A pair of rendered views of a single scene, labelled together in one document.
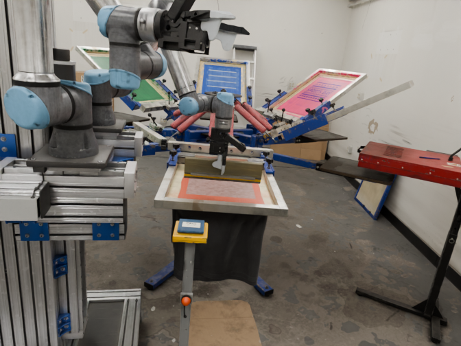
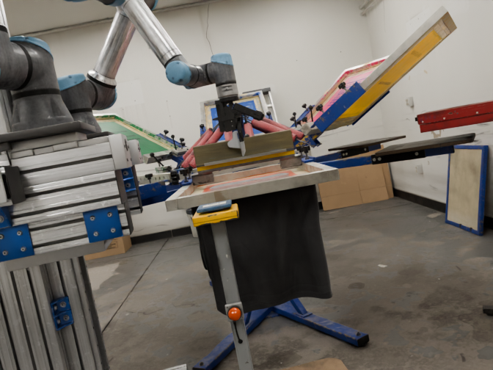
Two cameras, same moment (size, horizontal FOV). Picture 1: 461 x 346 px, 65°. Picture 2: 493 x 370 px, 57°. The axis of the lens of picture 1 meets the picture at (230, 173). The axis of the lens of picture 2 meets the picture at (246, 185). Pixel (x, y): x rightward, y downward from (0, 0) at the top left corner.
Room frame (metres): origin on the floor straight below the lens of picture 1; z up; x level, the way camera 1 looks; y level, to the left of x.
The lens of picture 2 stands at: (-0.04, -0.05, 1.14)
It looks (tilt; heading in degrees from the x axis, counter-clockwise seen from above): 6 degrees down; 4
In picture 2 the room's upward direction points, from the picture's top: 11 degrees counter-clockwise
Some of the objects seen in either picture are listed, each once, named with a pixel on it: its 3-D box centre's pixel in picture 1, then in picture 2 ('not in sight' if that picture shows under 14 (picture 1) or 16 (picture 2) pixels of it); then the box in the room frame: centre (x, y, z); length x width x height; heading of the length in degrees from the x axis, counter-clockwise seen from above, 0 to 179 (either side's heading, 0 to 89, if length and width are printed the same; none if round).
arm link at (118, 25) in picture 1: (124, 24); not in sight; (0.94, 0.29, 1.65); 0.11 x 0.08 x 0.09; 76
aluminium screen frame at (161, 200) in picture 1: (221, 178); (249, 180); (1.83, 0.05, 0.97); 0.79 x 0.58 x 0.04; 4
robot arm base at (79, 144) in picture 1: (73, 136); (40, 111); (1.13, 0.52, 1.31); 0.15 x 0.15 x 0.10
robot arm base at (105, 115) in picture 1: (98, 111); (78, 124); (1.61, 0.62, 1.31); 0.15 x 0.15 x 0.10
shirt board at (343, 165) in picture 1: (297, 160); (346, 161); (2.59, -0.48, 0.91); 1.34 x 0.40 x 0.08; 64
